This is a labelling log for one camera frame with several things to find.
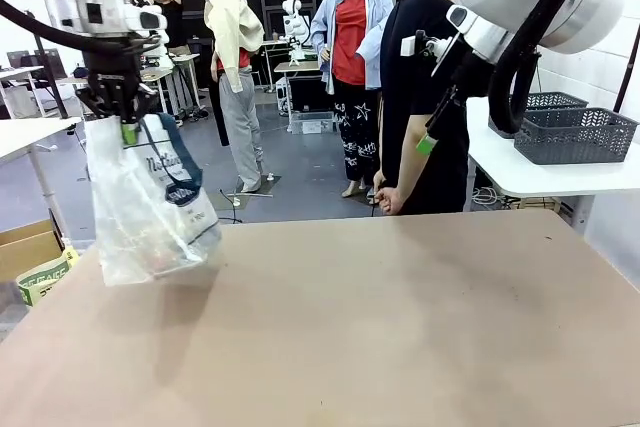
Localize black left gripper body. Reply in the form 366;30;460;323
82;45;147;117

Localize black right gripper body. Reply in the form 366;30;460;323
449;49;495;101

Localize clear shopping bag navy handles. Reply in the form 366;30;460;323
83;112;224;288

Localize grey plastic basket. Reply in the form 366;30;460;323
513;107;640;166
488;91;590;140

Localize person's right forearm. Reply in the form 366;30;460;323
392;111;434;196

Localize green white paper bag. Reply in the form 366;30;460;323
15;245;81;308

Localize person's right hand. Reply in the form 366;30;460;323
375;185;407;213

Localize wooden top desk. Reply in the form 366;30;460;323
139;52;204;123

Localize black tripod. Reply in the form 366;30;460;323
29;29;70;119

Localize person in black t-shirt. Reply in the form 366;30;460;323
378;0;474;216

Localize white side table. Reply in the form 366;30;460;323
464;95;640;228

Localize background person black shirt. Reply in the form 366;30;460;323
151;0;187;51

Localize mannequin beige jacket grey trousers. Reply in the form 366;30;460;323
194;0;275;198

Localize clear plastic storage box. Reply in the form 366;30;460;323
288;110;336;136

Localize mannequin blue shirt red top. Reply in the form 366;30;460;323
309;0;396;201

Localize small wooden top table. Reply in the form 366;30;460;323
273;60;322;121

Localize black slanted tripod leg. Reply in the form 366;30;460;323
613;26;640;114

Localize cardboard box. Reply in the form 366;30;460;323
0;219;66;284

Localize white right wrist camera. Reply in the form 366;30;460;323
399;29;451;59

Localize black left arm cable bundle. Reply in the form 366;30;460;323
0;0;151;56

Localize black floor cable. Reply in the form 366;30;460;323
218;188;246;224

